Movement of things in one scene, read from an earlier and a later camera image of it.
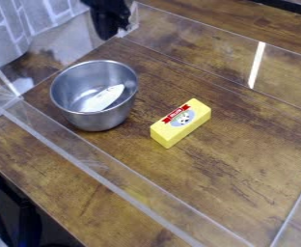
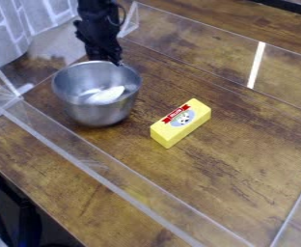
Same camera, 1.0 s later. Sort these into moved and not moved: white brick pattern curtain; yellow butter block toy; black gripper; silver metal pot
Moved: silver metal pot; black gripper
Not moved: yellow butter block toy; white brick pattern curtain
